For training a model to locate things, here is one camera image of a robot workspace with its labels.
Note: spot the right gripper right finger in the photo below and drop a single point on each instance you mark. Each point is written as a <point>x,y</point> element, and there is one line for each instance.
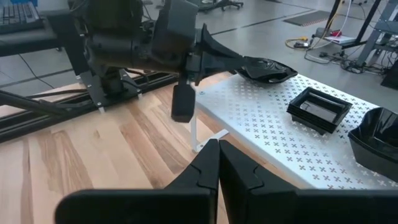
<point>264,205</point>

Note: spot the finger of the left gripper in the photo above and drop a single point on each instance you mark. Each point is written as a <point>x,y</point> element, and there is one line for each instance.
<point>214,67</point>
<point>211,46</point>

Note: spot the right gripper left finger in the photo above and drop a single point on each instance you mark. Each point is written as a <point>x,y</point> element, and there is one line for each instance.
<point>186,205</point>

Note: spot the leaf shaped black plate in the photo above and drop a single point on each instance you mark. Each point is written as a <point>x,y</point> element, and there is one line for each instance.
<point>270,70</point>

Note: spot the small square black plate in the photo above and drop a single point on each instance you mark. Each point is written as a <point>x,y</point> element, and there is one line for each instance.
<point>317,110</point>
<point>322,131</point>

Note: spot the wavy square black plate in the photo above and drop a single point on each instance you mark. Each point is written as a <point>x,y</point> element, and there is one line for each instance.
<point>373,161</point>
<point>382,127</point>

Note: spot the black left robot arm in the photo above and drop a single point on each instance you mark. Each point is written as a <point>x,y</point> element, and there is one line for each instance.
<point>115,53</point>

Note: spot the black office chair base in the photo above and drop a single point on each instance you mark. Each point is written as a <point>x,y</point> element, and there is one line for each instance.
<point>224,4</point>

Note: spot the white perforated metal shelf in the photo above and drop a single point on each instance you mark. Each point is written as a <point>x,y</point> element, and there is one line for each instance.
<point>248,115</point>

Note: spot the dark floor mat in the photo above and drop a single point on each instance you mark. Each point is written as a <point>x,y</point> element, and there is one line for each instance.
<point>308,18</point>

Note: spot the small red object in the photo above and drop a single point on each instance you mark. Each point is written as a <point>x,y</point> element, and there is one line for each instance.
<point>335,33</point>

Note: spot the white flat box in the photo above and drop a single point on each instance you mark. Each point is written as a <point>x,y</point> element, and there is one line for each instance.
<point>340,39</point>

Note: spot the black desk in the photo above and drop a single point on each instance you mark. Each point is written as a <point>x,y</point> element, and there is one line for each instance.
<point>31,42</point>

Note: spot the black desk leg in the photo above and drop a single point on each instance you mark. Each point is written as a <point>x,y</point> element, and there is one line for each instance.
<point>370,18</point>

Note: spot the grey desk leg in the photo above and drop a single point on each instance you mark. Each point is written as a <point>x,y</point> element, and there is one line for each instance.
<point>376,34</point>

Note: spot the black floor box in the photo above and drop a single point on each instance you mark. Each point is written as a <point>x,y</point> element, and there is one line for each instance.
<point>391,77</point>

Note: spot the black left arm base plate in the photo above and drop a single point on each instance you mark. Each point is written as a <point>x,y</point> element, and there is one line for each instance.
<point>93,90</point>

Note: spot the black aluminium table frame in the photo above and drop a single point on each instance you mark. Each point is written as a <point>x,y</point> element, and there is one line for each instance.
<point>46,119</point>

